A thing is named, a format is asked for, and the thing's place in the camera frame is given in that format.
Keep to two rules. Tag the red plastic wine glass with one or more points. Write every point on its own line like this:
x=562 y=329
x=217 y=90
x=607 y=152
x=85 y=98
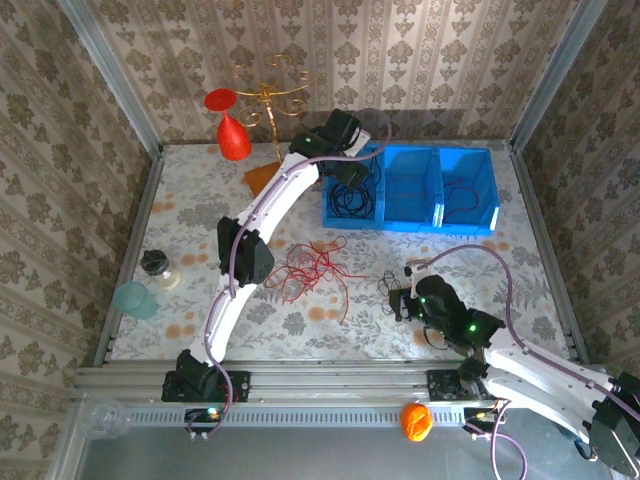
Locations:
x=232 y=140

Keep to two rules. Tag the clear plastic cup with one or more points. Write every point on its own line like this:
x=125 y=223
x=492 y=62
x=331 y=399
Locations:
x=105 y=419

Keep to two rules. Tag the blue three-compartment plastic bin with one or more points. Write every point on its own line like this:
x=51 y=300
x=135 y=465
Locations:
x=465 y=160

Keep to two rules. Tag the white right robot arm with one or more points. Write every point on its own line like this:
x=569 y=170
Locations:
x=540 y=375

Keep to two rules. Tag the orange ball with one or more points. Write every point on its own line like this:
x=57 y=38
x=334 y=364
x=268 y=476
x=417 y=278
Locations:
x=416 y=421

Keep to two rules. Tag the floral tablecloth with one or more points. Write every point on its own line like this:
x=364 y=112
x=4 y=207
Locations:
x=200 y=210

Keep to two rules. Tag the small jar with black lid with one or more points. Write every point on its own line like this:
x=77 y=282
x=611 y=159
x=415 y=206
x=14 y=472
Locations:
x=152 y=262

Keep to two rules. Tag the teal plastic cup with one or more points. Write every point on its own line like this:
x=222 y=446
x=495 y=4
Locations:
x=135 y=300

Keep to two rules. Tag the aluminium frame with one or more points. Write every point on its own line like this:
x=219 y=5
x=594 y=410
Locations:
x=325 y=380

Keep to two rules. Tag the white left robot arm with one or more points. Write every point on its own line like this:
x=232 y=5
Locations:
x=270 y=200

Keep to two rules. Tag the brown wooden stand base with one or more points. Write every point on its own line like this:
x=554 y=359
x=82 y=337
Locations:
x=260 y=177

